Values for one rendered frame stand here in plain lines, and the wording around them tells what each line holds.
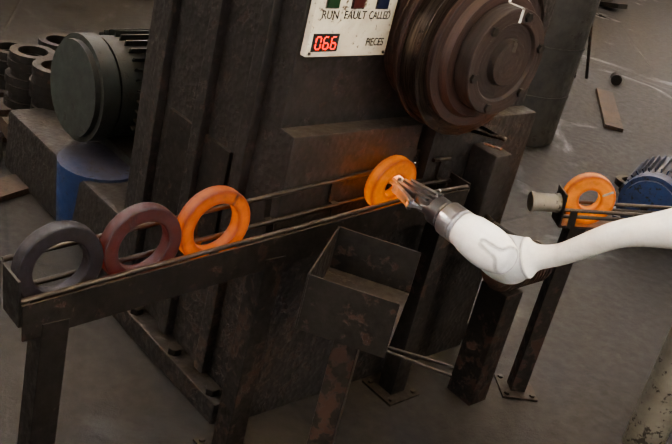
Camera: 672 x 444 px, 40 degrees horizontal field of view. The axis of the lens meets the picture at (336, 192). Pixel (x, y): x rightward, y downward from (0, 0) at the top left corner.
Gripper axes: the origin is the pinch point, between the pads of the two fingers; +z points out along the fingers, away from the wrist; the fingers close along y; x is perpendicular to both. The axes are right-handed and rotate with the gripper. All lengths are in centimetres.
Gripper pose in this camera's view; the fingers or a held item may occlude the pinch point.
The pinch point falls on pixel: (391, 176)
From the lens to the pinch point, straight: 242.6
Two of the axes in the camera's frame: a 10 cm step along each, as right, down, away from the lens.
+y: 7.4, -1.3, 6.6
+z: -6.2, -4.9, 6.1
